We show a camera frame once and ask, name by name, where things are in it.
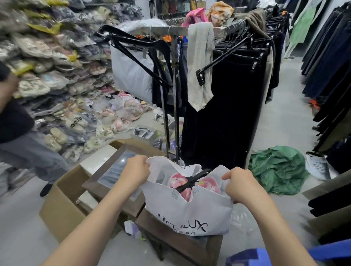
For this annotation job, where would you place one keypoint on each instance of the person's left hand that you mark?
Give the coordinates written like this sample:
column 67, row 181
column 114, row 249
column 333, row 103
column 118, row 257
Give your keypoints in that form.
column 135, row 170

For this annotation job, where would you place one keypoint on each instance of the person's right hand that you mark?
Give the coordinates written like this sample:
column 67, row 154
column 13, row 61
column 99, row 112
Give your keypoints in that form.
column 241, row 185

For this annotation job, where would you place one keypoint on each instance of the person's left thumb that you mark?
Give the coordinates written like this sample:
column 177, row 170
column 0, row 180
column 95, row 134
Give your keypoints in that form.
column 142, row 158

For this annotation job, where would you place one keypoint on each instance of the person's right thumb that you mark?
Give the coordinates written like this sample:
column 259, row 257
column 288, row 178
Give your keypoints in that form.
column 227, row 175

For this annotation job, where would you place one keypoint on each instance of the white printed shopping bag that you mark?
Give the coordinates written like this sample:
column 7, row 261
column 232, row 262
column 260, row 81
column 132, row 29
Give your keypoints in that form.
column 189, row 211

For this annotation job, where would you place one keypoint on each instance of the person's right forearm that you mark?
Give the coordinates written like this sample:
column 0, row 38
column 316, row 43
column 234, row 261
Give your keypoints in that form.
column 277, row 233

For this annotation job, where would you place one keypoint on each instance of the person's left forearm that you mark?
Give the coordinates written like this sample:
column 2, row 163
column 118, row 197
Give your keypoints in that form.
column 90, row 224

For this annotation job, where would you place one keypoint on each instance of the small white box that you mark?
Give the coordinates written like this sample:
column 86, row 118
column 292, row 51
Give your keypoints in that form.
column 144, row 133

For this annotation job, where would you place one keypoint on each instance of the black plastic hanger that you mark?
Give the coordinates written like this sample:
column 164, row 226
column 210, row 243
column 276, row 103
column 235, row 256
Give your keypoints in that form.
column 192, row 179

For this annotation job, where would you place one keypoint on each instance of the pink slippers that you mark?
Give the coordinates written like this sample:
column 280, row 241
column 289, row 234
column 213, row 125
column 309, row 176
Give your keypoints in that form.
column 192, row 185

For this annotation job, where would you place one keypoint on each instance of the brown framed picture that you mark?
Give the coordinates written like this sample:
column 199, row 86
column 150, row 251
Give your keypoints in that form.
column 109, row 178

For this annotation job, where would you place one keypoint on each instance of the white flat board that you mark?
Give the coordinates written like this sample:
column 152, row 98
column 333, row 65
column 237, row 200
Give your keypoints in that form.
column 98, row 160

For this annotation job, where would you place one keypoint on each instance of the green crumpled fabric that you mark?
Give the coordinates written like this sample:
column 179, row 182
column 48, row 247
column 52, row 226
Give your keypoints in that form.
column 278, row 168

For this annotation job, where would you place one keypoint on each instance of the row of black hanging trousers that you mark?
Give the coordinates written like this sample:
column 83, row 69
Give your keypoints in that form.
column 227, row 104

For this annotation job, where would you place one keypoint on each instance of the brown wooden stool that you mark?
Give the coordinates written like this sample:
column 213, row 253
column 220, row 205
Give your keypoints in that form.
column 178, row 241

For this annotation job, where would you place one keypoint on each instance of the metal clothes rack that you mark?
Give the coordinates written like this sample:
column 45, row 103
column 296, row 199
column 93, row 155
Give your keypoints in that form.
column 175, row 82

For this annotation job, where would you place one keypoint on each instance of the brown cardboard box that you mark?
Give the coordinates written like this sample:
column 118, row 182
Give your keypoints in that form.
column 65, row 202

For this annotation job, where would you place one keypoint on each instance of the white printed plastic bag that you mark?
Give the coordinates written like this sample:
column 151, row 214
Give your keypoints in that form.
column 318, row 165

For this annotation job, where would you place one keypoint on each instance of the blue plastic stool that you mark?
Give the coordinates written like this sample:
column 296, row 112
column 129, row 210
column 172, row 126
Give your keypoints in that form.
column 288, row 256

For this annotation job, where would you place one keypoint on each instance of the grey cloth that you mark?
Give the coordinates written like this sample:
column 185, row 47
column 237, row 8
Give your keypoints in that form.
column 200, row 65

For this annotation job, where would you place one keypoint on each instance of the black clip hanger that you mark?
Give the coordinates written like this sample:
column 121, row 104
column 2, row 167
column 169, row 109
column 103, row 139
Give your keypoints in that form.
column 219, row 59

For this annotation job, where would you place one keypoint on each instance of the pile of bagged slippers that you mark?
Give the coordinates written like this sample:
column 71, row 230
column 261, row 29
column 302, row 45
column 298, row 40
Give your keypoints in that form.
column 63, row 71

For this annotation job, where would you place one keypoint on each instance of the row of dark hanging clothes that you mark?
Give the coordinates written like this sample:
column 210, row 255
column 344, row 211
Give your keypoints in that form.
column 329, row 82

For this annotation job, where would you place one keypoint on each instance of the pink garment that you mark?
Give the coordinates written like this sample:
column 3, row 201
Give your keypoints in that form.
column 195, row 16

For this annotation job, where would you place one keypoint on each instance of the orange white patterned garment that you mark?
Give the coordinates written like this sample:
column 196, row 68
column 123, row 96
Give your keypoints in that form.
column 219, row 12

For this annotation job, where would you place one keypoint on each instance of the green hanging garment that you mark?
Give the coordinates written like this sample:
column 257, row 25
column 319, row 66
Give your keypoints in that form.
column 301, row 27

